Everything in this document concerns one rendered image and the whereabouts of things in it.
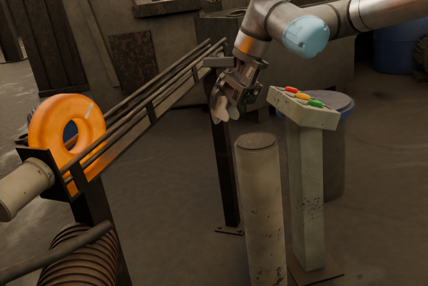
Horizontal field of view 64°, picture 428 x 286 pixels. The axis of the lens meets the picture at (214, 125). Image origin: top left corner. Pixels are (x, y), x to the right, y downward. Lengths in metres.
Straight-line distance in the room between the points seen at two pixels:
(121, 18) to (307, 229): 2.20
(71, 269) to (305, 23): 0.58
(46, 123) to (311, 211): 0.80
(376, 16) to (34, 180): 0.64
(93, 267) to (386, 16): 0.66
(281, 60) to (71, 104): 1.90
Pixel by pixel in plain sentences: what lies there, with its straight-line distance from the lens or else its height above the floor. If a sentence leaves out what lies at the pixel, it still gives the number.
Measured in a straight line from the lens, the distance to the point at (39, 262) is 0.60.
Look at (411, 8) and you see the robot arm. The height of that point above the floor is 0.85.
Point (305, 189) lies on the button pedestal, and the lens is 1.07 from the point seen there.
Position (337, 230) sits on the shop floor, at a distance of 1.45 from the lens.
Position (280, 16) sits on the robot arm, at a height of 0.85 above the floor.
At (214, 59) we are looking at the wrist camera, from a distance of 0.85.
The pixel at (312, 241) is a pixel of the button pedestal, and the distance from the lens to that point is 1.20.
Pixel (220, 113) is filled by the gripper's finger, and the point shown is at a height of 0.63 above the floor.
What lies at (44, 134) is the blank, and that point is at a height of 0.74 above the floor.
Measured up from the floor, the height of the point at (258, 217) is 0.31.
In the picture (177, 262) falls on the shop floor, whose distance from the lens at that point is 1.37.
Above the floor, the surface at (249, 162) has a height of 0.48.
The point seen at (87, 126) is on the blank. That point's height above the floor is 0.71.
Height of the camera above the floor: 0.92
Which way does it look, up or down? 22 degrees down
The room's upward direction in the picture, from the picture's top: 8 degrees counter-clockwise
